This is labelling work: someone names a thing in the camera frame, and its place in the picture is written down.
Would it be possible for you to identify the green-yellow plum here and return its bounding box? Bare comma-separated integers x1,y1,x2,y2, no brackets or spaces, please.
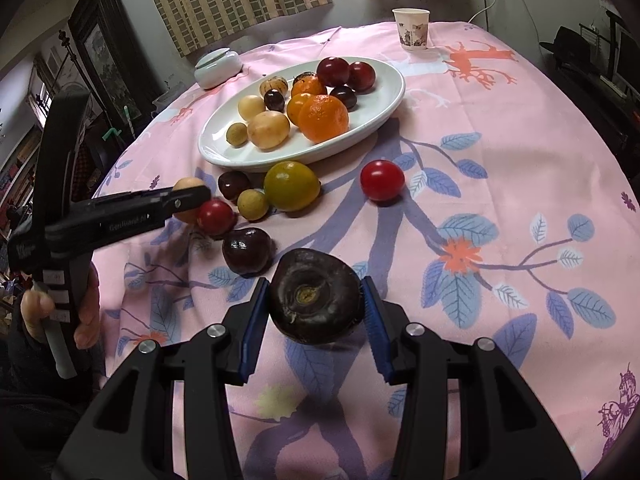
263,161,321,212

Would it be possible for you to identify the striped tan fruit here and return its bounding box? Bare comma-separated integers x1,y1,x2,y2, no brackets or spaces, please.
259,75,290,97

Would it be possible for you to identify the dark computer desk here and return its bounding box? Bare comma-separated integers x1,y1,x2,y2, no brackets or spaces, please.
575,60,640,181

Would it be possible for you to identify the pale yellow round fruit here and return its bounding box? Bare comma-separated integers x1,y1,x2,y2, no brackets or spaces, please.
238,95,266,121
172,177,208,225

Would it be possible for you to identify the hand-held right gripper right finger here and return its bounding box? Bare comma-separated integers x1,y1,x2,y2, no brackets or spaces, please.
361,275,583,480

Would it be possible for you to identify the cluttered bookshelf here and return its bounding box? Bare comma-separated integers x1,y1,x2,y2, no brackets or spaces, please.
0,125,46,241

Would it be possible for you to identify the person's left hand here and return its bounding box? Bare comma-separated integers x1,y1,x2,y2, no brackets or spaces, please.
21,264,102,350

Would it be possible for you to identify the dark framed picture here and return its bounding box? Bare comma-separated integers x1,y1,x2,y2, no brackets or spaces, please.
67,0,156,126

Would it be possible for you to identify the dark brown round fruit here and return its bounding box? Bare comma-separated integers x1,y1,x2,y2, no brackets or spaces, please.
268,248,362,346

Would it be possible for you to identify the white oval plate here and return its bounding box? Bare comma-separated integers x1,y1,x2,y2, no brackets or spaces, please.
197,57,406,172

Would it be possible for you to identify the computer monitor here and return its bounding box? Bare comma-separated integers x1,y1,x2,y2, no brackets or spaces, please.
612,25,640,96

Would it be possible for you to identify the brown checked curtain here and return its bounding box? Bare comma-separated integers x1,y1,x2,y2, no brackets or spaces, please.
137,0,333,58

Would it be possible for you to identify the black hat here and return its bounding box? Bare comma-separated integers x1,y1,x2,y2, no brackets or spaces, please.
540,26,603,68

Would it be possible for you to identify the pale green lidded jar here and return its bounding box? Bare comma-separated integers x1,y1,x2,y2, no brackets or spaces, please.
194,48,243,90

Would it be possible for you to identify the red cherry tomato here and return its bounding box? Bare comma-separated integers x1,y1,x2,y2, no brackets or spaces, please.
196,199,236,235
360,159,406,202

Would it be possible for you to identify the dark red plum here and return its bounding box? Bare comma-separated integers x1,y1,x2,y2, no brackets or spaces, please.
347,61,376,92

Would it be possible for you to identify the small tangerine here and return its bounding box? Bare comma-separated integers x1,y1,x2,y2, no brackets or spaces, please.
291,80,327,98
286,94,313,128

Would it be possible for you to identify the yellow pear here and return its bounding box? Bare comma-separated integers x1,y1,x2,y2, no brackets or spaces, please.
247,111,291,150

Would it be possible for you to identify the person's left forearm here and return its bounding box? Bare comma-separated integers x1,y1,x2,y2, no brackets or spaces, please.
0,310,108,480

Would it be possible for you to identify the dark purple plum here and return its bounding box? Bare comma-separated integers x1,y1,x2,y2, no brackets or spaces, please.
218,171,252,200
222,227,276,276
329,85,358,111
316,57,351,87

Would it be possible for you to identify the printed paper cup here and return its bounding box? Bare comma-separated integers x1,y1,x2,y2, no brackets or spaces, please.
392,8,431,52

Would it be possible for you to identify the large orange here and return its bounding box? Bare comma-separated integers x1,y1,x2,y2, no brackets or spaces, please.
298,94,350,143

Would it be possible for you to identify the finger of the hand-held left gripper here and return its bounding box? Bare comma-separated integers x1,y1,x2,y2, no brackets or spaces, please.
127,185,212,218

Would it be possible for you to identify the white power cable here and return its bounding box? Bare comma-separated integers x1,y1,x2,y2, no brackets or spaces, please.
467,0,503,25

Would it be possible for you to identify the pink printed tablecloth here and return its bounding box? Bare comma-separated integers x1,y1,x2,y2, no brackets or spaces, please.
90,20,640,480

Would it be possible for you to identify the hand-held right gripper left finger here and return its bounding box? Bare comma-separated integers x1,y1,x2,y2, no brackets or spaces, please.
52,276,271,480

